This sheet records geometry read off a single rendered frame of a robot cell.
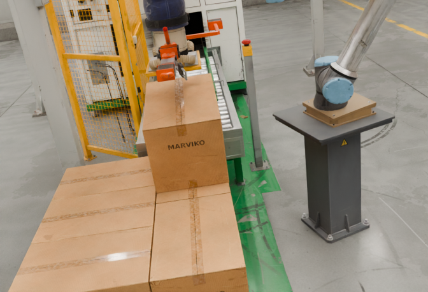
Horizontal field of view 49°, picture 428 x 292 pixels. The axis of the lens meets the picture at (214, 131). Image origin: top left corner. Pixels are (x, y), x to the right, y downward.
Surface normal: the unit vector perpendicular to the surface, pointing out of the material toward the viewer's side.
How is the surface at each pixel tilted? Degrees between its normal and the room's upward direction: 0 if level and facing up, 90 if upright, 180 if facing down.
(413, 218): 0
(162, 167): 97
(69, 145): 90
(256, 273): 0
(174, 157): 97
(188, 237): 0
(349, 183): 90
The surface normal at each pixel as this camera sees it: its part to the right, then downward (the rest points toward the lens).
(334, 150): 0.40, 0.32
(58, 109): 0.08, 0.38
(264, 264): -0.13, -0.91
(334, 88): -0.05, 0.54
